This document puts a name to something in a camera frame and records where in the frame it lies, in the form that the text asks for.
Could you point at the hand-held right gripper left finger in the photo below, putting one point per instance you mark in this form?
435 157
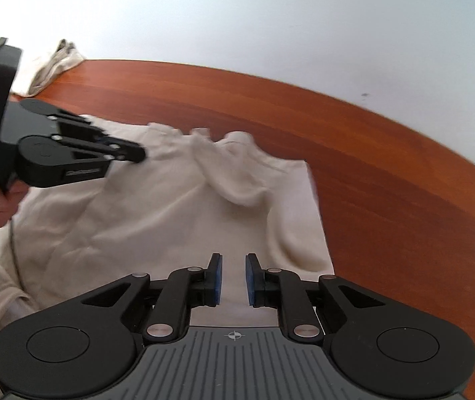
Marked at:
216 279

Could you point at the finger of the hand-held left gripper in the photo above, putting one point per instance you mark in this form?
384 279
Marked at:
79 127
125 152

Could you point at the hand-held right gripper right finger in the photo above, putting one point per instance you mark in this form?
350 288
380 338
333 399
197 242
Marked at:
251 279

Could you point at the beige collared shirt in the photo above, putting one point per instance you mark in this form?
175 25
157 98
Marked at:
158 216

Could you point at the person's left hand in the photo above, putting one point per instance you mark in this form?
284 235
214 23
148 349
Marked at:
2 210

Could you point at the folded beige garment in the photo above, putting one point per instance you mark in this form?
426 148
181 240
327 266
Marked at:
54 66

